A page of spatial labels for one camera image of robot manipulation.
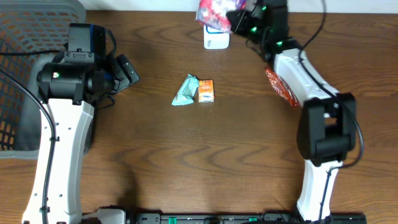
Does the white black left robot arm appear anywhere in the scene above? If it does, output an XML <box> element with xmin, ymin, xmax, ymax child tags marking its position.
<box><xmin>22</xmin><ymin>23</ymin><xmax>139</xmax><ymax>223</ymax></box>

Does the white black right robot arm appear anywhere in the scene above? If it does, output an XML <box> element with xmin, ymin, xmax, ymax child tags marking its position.
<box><xmin>226</xmin><ymin>0</ymin><xmax>356</xmax><ymax>223</ymax></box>

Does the green snack packet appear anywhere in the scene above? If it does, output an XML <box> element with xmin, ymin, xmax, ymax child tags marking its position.
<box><xmin>172</xmin><ymin>74</ymin><xmax>199</xmax><ymax>106</ymax></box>

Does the red orange snack bag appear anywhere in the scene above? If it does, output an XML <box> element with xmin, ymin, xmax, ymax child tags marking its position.
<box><xmin>264</xmin><ymin>67</ymin><xmax>300</xmax><ymax>108</ymax></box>

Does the grey plastic mesh basket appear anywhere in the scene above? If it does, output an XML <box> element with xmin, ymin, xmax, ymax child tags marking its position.
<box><xmin>1</xmin><ymin>0</ymin><xmax>86</xmax><ymax>159</ymax></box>

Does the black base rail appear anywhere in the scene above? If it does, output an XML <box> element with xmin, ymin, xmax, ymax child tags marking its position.
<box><xmin>82</xmin><ymin>212</ymin><xmax>368</xmax><ymax>224</ymax></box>

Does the white barcode scanner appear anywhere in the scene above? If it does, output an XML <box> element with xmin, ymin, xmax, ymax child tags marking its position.
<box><xmin>203</xmin><ymin>26</ymin><xmax>230</xmax><ymax>50</ymax></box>

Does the red purple tissue pack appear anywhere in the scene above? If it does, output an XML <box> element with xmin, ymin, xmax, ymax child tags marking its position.
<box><xmin>195</xmin><ymin>0</ymin><xmax>246</xmax><ymax>32</ymax></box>

